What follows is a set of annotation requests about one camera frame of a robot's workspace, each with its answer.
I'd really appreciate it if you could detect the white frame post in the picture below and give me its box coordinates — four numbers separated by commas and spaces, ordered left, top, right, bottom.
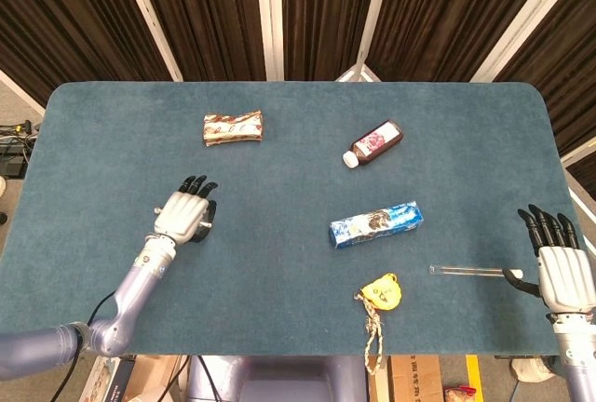
560, 135, 596, 167
334, 0, 397, 83
115, 0, 183, 83
0, 69, 47, 117
469, 0, 589, 83
254, 0, 285, 82

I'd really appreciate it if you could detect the dark brown curtain panel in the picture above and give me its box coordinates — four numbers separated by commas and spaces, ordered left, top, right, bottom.
493, 0, 596, 189
131, 0, 270, 82
0, 0, 174, 108
367, 0, 560, 82
281, 0, 384, 82

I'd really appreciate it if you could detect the brown bottle white cap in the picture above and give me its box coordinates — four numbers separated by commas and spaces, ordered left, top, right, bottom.
342, 119, 405, 170

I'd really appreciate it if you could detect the braided rope lanyard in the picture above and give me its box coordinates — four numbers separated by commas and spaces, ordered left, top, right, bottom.
353, 290, 386, 377

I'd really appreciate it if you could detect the gold red snack pack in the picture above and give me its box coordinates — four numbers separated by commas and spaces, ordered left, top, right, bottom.
202, 109, 264, 147

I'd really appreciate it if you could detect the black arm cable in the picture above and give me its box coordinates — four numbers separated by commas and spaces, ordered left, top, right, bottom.
48, 289, 117, 402

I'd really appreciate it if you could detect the white lump on floor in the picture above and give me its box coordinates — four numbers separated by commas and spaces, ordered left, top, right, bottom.
511, 357, 558, 382

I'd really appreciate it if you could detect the blue felt table cover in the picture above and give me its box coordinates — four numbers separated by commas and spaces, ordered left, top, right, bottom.
0, 81, 596, 356

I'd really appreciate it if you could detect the purple robot torso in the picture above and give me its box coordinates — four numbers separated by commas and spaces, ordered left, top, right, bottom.
185, 355, 370, 402

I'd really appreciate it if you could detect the black floor cable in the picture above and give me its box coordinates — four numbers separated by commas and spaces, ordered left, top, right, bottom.
157, 355, 193, 402

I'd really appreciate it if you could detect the plain brown cardboard box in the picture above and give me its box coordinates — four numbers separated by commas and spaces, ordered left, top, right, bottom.
123, 355, 187, 402

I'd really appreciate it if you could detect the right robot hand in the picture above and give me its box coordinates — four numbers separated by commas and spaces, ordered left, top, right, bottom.
501, 204, 596, 315

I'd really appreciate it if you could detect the black power strip with cables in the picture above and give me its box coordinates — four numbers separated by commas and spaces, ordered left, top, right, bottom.
0, 120, 41, 178

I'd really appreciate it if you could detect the brown cardboard box with print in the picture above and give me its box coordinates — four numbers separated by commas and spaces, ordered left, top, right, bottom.
367, 355, 442, 402

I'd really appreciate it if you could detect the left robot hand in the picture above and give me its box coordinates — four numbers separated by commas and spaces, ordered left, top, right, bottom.
153, 175, 220, 246

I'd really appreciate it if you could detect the red snack bag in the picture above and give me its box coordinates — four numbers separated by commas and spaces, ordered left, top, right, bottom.
442, 385, 477, 402

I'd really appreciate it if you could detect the white printed box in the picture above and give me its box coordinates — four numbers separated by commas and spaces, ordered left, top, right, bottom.
88, 354, 137, 402

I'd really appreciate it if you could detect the blue cookie box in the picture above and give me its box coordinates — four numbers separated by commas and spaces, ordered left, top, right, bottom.
328, 201, 427, 250

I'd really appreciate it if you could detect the glass test tube white cap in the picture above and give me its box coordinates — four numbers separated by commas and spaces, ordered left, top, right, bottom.
427, 264, 523, 280

